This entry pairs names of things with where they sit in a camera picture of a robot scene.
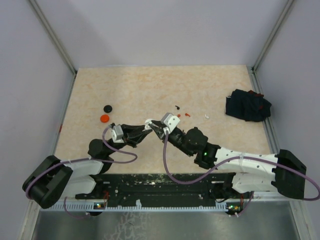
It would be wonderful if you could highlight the right aluminium frame post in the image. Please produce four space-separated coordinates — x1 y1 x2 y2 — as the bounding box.
251 0 296 73

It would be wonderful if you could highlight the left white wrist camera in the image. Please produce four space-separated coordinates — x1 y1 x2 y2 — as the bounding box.
111 124 124 143

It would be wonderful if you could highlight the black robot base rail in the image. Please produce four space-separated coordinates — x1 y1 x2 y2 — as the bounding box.
75 173 251 208

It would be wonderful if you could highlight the purple cable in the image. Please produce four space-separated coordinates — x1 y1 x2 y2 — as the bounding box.
24 126 138 200
162 132 320 202

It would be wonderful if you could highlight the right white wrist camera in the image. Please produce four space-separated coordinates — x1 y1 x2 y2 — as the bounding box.
160 112 180 134

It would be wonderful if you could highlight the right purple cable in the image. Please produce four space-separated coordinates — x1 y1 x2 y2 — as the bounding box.
162 132 320 202

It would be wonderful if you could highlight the aluminium frame post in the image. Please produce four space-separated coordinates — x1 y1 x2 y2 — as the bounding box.
251 0 296 73
26 0 78 76

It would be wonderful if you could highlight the left aluminium frame post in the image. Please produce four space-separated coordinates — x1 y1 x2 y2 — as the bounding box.
26 0 78 76

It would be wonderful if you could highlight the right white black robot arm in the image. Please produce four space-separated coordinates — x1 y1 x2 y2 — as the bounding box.
145 120 307 200

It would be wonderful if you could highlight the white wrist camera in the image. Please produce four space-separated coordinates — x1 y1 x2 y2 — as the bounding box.
111 124 124 143
160 112 180 134

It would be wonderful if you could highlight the white slotted cable duct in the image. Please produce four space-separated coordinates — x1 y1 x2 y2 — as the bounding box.
53 199 232 213

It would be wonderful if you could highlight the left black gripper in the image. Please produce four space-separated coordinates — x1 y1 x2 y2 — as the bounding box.
105 123 152 156

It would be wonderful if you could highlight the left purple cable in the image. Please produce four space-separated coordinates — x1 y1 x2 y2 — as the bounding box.
24 126 138 200

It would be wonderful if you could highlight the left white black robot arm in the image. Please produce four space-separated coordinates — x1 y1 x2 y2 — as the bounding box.
22 123 152 209

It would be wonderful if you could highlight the dark navy crumpled cloth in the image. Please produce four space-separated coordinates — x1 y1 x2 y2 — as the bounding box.
225 89 272 122

